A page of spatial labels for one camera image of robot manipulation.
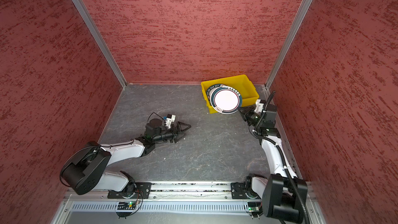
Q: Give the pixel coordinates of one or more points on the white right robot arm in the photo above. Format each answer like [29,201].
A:
[283,194]

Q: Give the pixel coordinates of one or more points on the green rim hao shi plate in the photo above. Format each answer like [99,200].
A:
[212,88]

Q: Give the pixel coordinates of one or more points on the yellow plastic bin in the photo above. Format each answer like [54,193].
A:
[241,83]

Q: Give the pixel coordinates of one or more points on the left aluminium corner post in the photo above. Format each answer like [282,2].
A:
[84,13]

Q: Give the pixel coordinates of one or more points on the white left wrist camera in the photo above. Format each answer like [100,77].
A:
[169,120]

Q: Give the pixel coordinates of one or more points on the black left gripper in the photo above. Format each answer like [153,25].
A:
[176,133]

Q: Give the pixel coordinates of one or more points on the green red rim plate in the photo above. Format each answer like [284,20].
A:
[225,100]

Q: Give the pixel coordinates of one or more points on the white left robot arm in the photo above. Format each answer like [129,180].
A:
[87,169]

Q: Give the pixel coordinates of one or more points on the aluminium corner post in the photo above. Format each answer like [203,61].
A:
[84,13]
[295,26]

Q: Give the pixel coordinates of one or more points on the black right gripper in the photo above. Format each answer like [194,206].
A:
[245,114]

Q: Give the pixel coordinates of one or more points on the right aluminium corner post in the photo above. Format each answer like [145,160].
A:
[295,26]

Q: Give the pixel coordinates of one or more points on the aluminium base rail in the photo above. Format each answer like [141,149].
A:
[202,197]

